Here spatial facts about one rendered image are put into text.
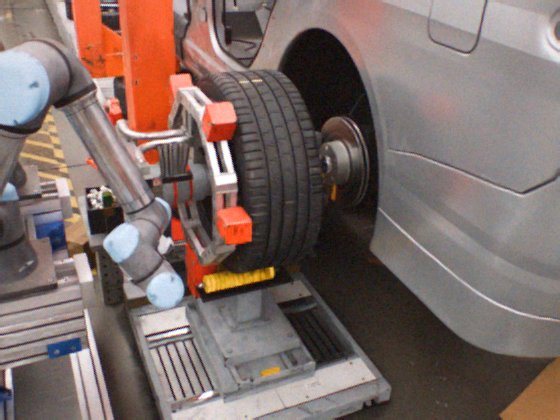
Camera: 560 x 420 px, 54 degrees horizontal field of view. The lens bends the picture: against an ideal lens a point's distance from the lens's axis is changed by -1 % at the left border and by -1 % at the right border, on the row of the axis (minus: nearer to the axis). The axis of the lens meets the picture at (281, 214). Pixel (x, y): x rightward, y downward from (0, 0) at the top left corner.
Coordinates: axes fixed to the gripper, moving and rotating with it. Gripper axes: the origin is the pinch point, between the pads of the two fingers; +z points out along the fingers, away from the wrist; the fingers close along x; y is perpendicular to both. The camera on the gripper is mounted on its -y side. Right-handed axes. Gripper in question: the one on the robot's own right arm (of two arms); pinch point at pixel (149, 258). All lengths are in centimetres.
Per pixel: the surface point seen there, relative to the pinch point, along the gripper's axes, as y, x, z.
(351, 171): -31, -67, 21
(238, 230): -9.7, -22.6, -3.7
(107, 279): -24, 26, 103
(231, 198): -3.7, -27.7, 3.2
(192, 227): -15, -16, 46
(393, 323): -116, -54, 58
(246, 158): 3.1, -37.6, -0.2
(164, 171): 13.9, -18.7, 6.0
